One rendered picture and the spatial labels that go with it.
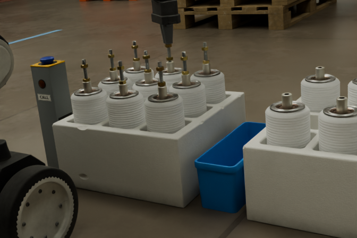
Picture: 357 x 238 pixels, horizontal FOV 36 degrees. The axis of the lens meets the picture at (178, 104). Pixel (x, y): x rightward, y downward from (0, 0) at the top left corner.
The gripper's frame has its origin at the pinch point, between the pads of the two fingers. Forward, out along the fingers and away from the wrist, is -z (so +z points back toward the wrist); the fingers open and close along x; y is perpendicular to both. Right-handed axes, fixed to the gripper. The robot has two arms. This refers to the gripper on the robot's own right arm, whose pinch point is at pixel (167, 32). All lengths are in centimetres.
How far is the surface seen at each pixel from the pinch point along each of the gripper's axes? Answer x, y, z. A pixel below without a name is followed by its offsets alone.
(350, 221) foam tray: 66, 12, -32
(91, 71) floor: -128, 2, -37
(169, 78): 4.3, -2.1, -12.3
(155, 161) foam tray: 29.5, -16.6, -25.2
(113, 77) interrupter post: -0.9, -16.9, -10.3
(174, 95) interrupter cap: 25.0, -8.5, -11.2
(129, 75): -6.2, -10.7, -12.0
